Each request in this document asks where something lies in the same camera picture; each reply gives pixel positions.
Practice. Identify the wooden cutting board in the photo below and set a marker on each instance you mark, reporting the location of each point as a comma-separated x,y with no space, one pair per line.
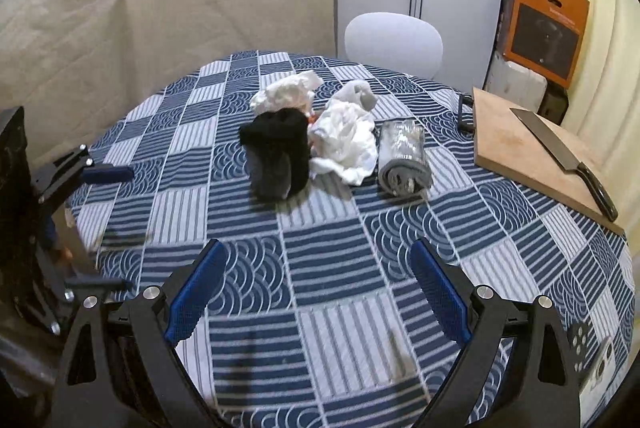
504,145

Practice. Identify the white tissue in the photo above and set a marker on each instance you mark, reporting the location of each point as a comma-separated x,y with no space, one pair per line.
342,142

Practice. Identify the black perforated metal bracket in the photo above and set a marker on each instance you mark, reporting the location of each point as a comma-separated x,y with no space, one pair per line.
577,335

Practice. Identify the white styrofoam box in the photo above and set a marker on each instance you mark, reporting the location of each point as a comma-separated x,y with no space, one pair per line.
515,83

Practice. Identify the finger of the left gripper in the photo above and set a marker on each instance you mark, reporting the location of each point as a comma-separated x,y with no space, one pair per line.
99,283
107,174

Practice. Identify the white paper towel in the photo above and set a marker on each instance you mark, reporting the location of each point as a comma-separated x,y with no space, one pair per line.
291,92

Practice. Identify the white grey sock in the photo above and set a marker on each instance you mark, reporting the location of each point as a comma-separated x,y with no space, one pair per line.
357,92

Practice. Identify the black box beside styrofoam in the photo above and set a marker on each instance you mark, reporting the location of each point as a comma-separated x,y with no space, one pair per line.
554,104

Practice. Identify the grey cloth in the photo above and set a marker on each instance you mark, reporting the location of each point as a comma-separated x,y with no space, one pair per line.
403,168

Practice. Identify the white chair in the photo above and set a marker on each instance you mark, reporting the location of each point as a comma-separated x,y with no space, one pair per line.
395,42

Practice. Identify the black sock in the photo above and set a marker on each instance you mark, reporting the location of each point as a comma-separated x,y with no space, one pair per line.
277,153

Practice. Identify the cream curtain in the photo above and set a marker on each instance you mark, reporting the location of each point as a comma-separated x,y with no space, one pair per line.
604,102

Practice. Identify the orange appliance cardboard box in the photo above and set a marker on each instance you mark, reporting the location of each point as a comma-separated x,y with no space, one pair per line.
543,35

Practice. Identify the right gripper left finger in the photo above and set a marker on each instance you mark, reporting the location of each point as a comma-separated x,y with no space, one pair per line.
120,368

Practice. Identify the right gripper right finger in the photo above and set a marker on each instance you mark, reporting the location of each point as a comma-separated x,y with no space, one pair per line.
539,386

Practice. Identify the kitchen cleaver knife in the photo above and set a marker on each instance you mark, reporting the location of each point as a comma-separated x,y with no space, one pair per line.
568,161

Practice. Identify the blue patterned tablecloth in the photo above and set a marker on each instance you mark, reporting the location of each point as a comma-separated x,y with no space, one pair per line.
319,321

